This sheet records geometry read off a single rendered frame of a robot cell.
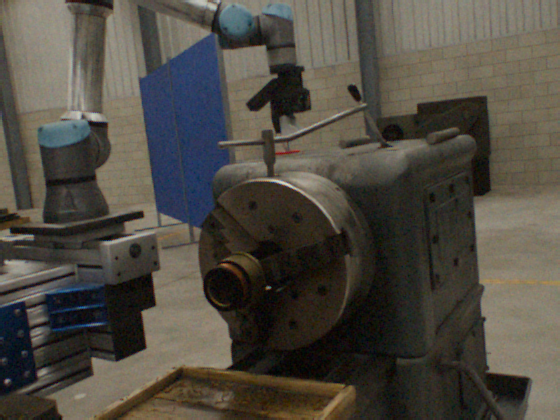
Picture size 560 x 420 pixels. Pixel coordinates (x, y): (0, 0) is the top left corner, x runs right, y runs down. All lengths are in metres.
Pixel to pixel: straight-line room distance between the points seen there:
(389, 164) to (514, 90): 9.83
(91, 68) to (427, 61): 9.87
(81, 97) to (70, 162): 0.21
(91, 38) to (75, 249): 0.53
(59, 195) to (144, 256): 0.24
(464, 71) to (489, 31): 0.72
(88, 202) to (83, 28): 0.44
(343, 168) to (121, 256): 0.53
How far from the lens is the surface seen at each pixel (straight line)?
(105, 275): 1.41
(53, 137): 1.51
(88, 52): 1.66
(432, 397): 1.34
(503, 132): 11.01
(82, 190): 1.51
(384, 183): 1.15
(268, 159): 1.12
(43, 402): 0.85
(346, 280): 1.05
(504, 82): 10.99
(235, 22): 1.46
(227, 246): 1.05
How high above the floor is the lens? 1.32
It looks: 8 degrees down
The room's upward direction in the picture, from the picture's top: 6 degrees counter-clockwise
